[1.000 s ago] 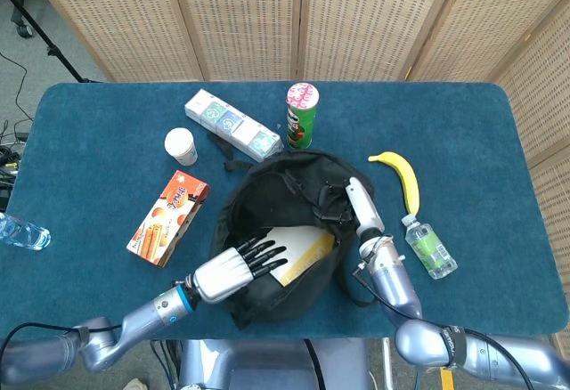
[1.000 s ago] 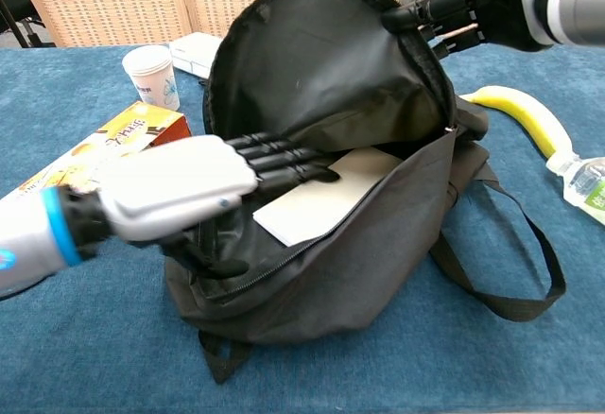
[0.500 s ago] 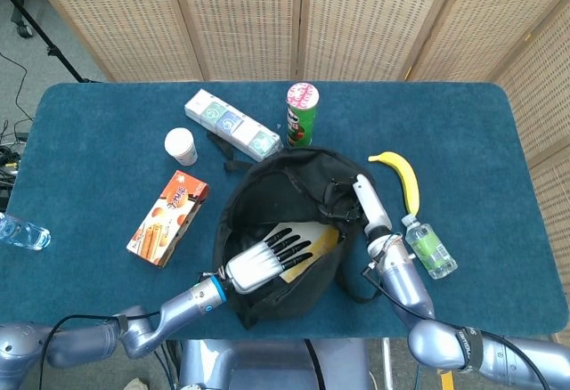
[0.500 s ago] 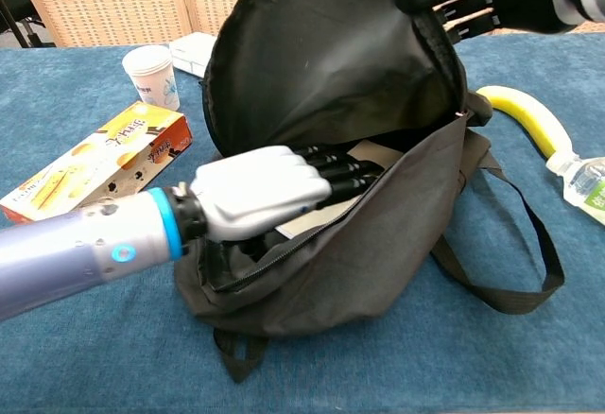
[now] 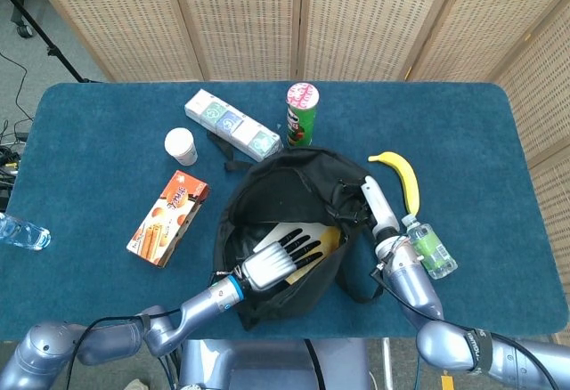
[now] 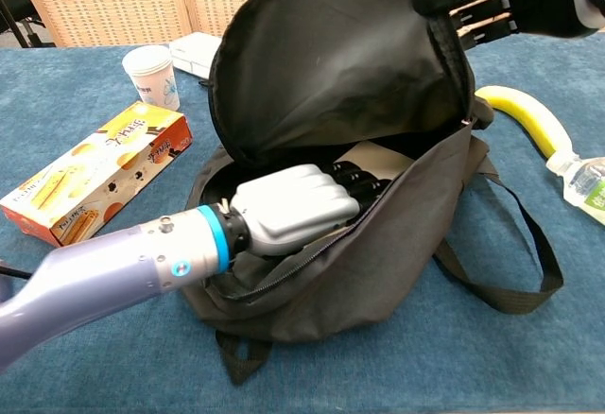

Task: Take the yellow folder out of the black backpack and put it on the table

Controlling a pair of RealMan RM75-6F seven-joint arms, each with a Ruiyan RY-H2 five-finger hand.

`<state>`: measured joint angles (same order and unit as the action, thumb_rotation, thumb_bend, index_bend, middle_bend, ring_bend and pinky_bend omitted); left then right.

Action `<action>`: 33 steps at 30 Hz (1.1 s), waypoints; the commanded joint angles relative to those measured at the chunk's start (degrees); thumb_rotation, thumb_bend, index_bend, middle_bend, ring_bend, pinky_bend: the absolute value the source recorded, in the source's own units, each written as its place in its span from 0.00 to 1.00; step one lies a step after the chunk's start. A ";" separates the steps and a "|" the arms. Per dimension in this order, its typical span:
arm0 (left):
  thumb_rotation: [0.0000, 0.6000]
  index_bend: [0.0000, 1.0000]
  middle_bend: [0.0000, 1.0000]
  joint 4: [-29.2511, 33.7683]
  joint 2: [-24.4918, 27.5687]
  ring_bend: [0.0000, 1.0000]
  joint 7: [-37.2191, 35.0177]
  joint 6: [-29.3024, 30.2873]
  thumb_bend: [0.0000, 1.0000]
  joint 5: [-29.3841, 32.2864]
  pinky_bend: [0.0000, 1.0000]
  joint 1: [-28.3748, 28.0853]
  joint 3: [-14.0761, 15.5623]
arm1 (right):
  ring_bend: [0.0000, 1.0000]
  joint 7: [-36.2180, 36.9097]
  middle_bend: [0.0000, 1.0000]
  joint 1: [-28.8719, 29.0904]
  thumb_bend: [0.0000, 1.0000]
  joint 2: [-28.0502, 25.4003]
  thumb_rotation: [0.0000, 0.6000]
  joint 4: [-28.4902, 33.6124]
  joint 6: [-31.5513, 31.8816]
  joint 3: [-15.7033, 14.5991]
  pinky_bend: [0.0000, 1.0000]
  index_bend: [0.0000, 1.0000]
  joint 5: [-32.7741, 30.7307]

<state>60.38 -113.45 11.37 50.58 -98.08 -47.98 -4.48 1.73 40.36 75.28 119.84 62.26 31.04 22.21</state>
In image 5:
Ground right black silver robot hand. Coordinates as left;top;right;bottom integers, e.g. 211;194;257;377
338;175;401;238

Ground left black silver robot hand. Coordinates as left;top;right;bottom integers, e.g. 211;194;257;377
240;225;325;293

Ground black fabric backpack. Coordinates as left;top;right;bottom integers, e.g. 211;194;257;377
207;130;386;333

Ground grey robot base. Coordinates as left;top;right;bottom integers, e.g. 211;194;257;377
176;338;374;390

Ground yellow banana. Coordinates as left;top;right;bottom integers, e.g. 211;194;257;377
367;150;421;216

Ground green label drink bottle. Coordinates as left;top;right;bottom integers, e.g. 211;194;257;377
401;213;460;281

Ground orange biscuit box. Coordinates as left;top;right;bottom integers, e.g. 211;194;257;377
126;169;212;270

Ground green Pringles can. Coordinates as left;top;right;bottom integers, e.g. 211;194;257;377
285;82;322;149

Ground white tissue multipack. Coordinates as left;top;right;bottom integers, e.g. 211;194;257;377
183;88;285;164

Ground white paper cup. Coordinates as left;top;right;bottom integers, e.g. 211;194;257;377
163;127;200;167

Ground blue table mat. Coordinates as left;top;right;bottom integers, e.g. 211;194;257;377
0;80;570;343

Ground clear water bottle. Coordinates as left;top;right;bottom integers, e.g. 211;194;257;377
0;212;53;252

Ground black tripod stand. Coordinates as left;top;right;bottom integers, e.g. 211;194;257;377
0;0;106;85

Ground black office chair base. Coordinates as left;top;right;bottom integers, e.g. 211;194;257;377
7;0;36;38

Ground black floor cables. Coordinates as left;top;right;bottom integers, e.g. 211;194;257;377
0;51;36;214

